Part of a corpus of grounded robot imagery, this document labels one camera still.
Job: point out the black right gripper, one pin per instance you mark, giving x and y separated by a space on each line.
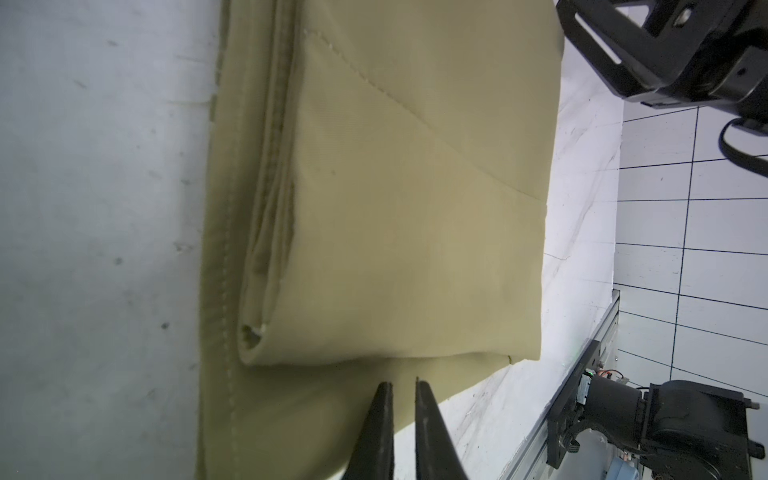
720 48

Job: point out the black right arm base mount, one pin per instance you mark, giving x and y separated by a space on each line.
679 429

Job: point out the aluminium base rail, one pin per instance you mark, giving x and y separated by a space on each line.
545 449

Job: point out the olive green skirt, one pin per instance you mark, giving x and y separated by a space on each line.
375 212

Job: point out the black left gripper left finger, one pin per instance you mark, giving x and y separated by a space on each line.
373 455

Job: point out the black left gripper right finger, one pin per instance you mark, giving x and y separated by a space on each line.
436 457

